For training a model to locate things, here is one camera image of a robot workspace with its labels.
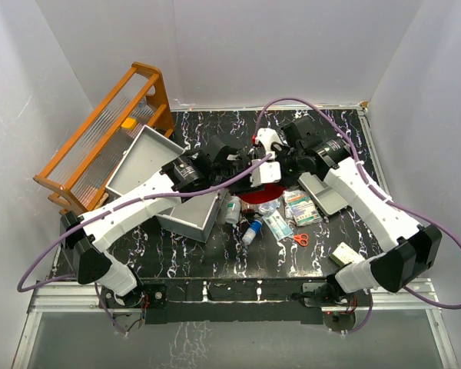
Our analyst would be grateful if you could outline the white green medicine bottle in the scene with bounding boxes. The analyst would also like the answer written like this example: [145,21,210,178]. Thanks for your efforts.
[224,196,241,224]

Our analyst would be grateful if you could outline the stack of gauze packets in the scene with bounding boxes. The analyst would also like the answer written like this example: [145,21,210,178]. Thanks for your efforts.
[283,190,322,227]

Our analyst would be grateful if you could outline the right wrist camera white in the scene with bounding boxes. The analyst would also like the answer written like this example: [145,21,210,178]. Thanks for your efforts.
[253,128,284,161]

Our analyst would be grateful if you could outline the orange wooden rack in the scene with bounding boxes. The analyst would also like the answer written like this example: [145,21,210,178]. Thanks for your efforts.
[34,62,174,214]

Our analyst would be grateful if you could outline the aluminium front rail frame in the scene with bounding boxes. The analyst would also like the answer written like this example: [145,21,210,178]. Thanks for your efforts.
[12,283,459,368]

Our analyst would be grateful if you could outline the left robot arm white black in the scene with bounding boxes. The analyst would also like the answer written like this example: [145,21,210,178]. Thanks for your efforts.
[59,135,274,307]

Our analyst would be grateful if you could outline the orange small scissors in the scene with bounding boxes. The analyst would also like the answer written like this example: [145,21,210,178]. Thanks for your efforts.
[294,233,309,247]

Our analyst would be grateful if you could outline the red first aid pouch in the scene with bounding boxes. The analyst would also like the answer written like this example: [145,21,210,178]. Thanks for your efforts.
[238,184,286,204]

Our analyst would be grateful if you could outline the brown bottle orange cap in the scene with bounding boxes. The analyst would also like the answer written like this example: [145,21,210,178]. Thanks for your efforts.
[241,204,256,214]

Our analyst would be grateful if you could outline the grey divided plastic tray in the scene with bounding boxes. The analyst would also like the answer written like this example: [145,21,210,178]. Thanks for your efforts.
[298,173,348,216]

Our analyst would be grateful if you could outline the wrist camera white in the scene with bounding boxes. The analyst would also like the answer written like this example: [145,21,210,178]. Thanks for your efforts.
[253,128,284,161]
[250,161,281,188]

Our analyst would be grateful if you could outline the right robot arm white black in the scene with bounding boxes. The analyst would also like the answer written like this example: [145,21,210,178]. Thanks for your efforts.
[272,117,442,305]

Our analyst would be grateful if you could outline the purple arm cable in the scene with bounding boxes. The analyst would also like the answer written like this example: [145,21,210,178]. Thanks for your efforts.
[255,97,461,334]
[16,151,274,337]

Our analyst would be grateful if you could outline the teal white flat packet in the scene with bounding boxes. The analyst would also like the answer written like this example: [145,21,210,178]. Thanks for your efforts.
[263,211,294,241]

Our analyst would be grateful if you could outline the yellow block on rack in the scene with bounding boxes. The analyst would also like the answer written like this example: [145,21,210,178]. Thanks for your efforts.
[121,117,138,130]

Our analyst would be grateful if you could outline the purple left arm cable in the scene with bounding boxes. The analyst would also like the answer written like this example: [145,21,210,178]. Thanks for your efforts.
[16,151,274,337]

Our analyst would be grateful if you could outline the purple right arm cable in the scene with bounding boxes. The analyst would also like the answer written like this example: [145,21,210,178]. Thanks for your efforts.
[255,97,461,334]

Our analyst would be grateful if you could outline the grey metal medicine case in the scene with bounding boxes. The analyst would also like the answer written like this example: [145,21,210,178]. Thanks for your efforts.
[104,125,224,243]

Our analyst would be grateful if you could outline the clear plastic bag packet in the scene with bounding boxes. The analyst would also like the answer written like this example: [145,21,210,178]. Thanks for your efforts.
[257,199,280,216]

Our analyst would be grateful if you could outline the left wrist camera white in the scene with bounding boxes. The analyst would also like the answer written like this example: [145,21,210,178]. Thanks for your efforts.
[250,161,281,188]

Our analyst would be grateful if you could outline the white blue spray bottle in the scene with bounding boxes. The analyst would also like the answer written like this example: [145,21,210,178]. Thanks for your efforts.
[241,218,263,246]

